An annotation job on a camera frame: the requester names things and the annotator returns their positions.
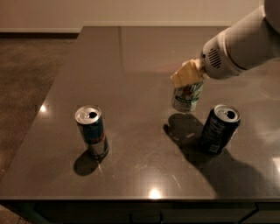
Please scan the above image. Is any blue silver Red Bull can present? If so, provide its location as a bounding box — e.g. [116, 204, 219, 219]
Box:
[75, 105, 109, 159]

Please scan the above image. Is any white green 7up can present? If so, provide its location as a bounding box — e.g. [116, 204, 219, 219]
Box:
[171, 81, 204, 113]

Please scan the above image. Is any dark blue Pepsi can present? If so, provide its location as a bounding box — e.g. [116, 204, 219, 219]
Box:
[199, 104, 241, 154]

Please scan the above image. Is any white gripper with vents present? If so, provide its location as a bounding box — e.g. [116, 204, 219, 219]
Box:
[171, 30, 245, 88]

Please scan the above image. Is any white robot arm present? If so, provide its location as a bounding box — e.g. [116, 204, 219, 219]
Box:
[171, 0, 280, 88]

